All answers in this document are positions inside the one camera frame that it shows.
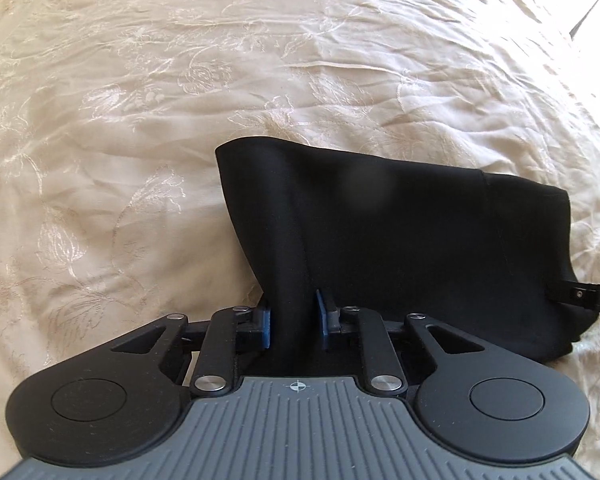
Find black pants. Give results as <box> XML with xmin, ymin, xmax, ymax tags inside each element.
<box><xmin>215</xmin><ymin>138</ymin><xmax>596</xmax><ymax>370</ymax></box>

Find cream embroidered bedspread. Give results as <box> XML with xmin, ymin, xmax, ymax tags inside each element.
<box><xmin>0</xmin><ymin>0</ymin><xmax>600</xmax><ymax>477</ymax></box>

